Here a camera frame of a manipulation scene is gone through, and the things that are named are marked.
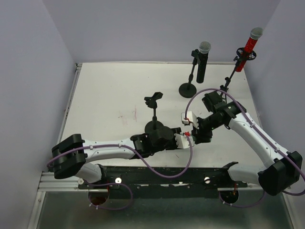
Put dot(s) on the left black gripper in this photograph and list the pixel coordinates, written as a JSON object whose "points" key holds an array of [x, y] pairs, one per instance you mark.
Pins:
{"points": [[177, 131]]}

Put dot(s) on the black round-base stand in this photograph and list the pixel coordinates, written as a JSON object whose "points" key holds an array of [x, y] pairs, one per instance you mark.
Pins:
{"points": [[188, 90], [151, 103]]}

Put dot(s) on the black microphone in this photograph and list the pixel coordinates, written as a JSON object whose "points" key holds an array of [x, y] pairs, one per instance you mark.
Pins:
{"points": [[202, 57]]}

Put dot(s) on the black tripod shock-mount stand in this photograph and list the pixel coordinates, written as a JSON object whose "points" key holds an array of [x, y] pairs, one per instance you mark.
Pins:
{"points": [[228, 78]]}

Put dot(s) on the red rhinestone microphone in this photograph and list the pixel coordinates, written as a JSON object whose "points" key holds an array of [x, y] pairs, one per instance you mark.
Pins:
{"points": [[255, 34]]}

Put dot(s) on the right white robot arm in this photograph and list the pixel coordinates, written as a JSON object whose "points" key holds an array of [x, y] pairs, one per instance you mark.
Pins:
{"points": [[281, 168]]}

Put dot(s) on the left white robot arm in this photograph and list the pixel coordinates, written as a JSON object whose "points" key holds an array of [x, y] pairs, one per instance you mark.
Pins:
{"points": [[74, 156]]}

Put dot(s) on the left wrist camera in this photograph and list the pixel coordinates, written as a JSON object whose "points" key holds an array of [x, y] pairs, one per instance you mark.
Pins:
{"points": [[184, 140]]}

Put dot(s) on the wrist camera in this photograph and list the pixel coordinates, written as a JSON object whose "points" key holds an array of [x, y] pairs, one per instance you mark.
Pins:
{"points": [[184, 140], [189, 118]]}

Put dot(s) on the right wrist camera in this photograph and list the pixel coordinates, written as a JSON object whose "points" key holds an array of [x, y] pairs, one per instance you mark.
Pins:
{"points": [[189, 118]]}

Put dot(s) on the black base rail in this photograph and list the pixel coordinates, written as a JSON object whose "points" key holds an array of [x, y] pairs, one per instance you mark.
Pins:
{"points": [[141, 182]]}

